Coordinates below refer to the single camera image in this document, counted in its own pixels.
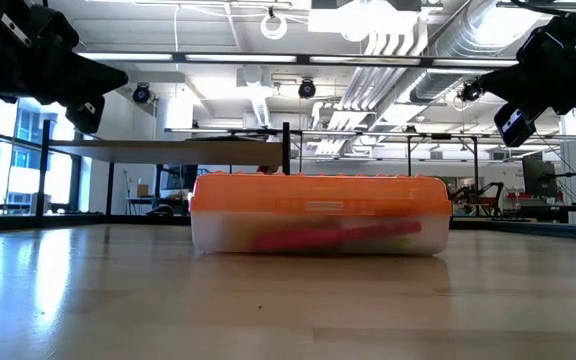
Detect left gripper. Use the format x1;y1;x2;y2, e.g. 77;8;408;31
0;0;130;105

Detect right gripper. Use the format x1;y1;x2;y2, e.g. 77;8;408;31
477;4;576;114

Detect black monitor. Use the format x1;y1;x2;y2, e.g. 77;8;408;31
521;151;560;200

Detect wooden shelf riser black legs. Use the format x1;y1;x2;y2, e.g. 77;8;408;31
35;121;292;220

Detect background work desk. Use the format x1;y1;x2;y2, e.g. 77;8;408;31
507;167;576;225

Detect black calculator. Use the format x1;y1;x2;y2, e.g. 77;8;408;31
186;133;270;143

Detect long ceiling light bar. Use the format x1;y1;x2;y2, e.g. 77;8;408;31
75;51;520;70

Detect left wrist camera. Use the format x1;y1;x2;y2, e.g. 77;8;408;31
65;94;106;134

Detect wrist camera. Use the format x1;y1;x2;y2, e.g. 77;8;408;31
493;101;538;149
65;94;106;134

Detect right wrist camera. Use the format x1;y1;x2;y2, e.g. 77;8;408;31
493;101;538;149

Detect black ceiling camera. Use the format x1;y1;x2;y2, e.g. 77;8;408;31
456;79;484;105
132;83;152;105
297;78;318;100

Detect silver ventilation duct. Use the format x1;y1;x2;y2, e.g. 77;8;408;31
410;0;544;104

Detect white coiled cable ring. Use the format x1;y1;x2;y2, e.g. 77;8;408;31
260;12;289;42

